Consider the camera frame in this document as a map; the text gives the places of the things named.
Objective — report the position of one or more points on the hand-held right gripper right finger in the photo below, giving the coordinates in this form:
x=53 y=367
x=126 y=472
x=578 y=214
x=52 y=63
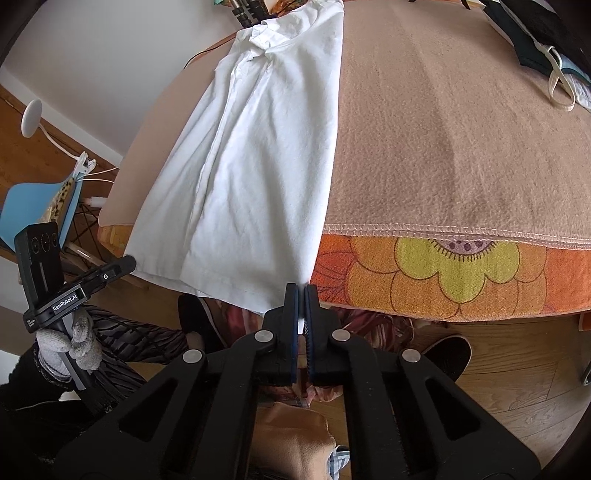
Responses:
x=310 y=323

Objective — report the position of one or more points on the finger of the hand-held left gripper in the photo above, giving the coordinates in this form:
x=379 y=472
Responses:
x=115 y=270

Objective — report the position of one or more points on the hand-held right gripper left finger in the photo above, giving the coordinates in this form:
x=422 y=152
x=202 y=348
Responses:
x=291 y=318

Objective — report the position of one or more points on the white collared shirt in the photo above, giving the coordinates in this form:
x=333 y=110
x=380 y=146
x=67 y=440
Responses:
x=249 y=152

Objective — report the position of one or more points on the person's left forearm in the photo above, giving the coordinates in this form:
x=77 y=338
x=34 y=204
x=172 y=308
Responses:
x=32 y=406

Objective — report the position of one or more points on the dark clothes pile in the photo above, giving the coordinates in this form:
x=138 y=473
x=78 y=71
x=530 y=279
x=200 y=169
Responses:
x=531 y=32

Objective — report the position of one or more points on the person's left hand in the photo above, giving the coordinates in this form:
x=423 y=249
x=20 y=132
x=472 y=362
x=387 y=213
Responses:
x=81 y=344

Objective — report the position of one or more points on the red patterned cloth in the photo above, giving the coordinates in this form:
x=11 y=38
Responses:
x=244 y=318

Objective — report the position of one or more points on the blue chair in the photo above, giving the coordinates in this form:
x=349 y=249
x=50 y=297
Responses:
x=27 y=207

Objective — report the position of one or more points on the leopard print cloth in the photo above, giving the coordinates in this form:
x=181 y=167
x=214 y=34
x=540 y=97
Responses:
x=62 y=198

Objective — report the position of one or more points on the tan cloth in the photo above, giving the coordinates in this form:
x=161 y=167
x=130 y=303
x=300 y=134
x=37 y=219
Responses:
x=291 y=443

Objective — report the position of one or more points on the orange floral tablecloth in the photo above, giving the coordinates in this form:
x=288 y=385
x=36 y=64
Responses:
x=438 y=281

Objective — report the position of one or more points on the black shoe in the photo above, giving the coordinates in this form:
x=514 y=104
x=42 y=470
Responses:
x=445 y=357

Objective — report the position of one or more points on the white round lamp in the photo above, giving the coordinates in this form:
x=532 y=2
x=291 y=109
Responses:
x=31 y=117

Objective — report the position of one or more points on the beige fleece blanket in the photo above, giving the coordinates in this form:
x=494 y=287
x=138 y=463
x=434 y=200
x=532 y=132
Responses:
x=443 y=138

